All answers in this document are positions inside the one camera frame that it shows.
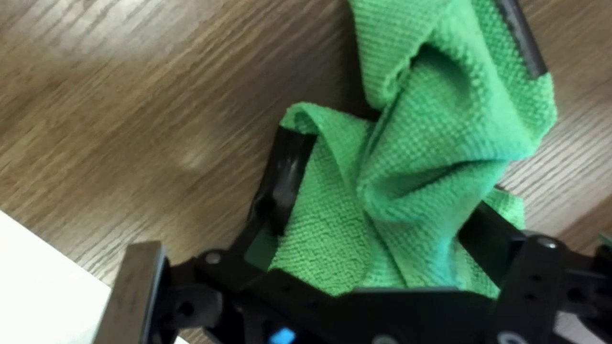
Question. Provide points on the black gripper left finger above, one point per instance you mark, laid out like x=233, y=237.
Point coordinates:
x=275, y=195

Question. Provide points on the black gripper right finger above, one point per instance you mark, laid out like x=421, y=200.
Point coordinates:
x=491, y=241

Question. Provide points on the green cloth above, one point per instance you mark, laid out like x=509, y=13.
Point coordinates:
x=382, y=200

